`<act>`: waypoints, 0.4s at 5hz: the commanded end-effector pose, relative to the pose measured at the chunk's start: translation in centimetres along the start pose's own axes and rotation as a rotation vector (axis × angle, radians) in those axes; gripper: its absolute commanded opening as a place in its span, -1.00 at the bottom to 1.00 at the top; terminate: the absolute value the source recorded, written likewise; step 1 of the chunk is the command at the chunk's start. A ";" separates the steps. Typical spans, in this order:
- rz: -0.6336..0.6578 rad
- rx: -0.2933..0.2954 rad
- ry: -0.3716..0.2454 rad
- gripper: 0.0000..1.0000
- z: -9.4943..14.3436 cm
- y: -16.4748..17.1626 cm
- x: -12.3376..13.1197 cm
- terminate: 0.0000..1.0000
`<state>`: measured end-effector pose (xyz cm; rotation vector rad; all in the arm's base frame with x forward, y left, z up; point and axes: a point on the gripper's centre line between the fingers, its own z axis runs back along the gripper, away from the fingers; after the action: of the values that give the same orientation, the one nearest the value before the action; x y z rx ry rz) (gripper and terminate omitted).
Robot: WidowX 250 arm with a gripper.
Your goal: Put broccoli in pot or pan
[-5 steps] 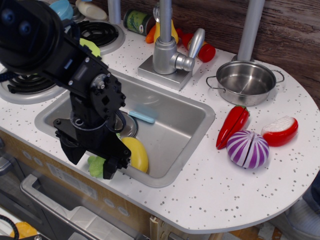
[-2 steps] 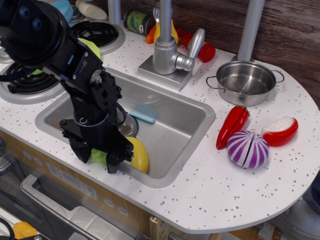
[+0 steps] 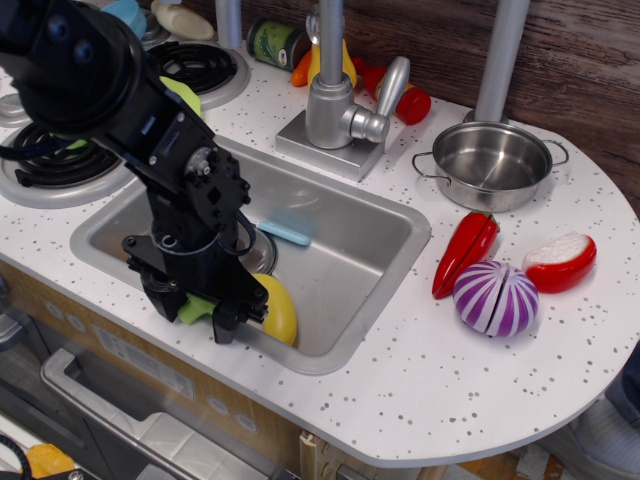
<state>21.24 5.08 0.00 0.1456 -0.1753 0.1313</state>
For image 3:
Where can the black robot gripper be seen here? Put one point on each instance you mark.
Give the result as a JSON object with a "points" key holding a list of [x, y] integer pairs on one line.
{"points": [[190, 248]]}

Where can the green toy broccoli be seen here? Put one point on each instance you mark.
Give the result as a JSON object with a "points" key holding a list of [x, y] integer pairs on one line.
{"points": [[194, 309]]}

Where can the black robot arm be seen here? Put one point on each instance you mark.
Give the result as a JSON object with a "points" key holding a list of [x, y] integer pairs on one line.
{"points": [[83, 75]]}

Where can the steel pot lid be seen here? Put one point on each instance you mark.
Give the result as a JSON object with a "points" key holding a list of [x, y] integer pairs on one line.
{"points": [[263, 255]]}

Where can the yellow toy banana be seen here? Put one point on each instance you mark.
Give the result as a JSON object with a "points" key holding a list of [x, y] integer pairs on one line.
{"points": [[281, 322]]}

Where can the light blue toy stick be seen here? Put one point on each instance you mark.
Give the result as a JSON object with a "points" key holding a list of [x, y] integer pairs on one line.
{"points": [[284, 233]]}

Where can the grey toy sink basin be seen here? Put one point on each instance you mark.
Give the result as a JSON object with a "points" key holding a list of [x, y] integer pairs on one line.
{"points": [[361, 248]]}

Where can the front left stove burner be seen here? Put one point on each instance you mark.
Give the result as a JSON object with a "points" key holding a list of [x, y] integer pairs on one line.
{"points": [[64, 178]]}

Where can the stove burner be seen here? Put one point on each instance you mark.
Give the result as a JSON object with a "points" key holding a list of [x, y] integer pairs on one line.
{"points": [[216, 75], [64, 178]]}

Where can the green toy apple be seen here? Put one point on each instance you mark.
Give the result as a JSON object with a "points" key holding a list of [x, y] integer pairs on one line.
{"points": [[77, 144]]}

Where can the light green toy plate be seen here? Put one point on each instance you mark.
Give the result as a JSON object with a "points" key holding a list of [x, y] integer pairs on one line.
{"points": [[185, 93]]}

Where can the yellow object bottom left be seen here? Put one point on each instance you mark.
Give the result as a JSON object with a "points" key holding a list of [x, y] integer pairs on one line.
{"points": [[47, 460]]}

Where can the silver toy faucet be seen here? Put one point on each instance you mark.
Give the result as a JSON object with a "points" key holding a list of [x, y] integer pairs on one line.
{"points": [[335, 133]]}

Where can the back right stove burner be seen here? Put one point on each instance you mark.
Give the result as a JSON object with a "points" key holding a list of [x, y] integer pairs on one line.
{"points": [[216, 75]]}

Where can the small orange toy vegetable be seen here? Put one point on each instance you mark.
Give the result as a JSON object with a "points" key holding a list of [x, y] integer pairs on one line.
{"points": [[299, 76]]}

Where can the silver stove knob left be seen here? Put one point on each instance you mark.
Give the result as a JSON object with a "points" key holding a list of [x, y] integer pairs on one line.
{"points": [[12, 113]]}

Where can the silver stove knob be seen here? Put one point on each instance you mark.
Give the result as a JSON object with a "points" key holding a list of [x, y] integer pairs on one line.
{"points": [[155, 34], [12, 113]]}

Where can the yellow toy pear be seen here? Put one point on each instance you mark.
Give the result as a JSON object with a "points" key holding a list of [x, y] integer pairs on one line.
{"points": [[315, 65]]}

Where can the green labelled toy can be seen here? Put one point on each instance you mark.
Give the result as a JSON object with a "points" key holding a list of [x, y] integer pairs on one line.
{"points": [[277, 44]]}

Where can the silver stove knob back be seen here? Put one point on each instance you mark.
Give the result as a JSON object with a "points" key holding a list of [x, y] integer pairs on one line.
{"points": [[155, 34]]}

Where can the red toy chili pepper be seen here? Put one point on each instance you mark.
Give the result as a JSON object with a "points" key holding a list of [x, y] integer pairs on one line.
{"points": [[470, 243]]}

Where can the purple striped toy onion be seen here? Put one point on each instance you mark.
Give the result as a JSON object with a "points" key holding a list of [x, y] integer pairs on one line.
{"points": [[496, 299]]}

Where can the red toy ketchup bottle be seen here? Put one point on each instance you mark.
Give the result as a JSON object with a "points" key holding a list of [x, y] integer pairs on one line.
{"points": [[413, 106]]}

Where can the grey support pole left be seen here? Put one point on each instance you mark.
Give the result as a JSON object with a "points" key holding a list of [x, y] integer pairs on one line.
{"points": [[229, 23]]}

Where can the grey support pole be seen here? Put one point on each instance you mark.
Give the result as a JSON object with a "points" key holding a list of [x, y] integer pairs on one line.
{"points": [[503, 50], [229, 23]]}

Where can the light blue toy bowl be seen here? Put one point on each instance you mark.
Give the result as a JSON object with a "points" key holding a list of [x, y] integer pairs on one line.
{"points": [[129, 12]]}

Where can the red white toy wedge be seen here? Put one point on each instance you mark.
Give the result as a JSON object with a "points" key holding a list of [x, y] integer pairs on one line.
{"points": [[561, 264]]}

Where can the grey support pole right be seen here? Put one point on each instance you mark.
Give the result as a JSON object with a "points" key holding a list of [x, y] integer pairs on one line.
{"points": [[503, 50]]}

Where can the grey oven door handle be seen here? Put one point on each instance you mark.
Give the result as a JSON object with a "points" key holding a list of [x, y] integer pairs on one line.
{"points": [[138, 437]]}

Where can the steel pot with handles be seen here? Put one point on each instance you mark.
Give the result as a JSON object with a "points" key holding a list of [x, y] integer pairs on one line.
{"points": [[489, 166]]}

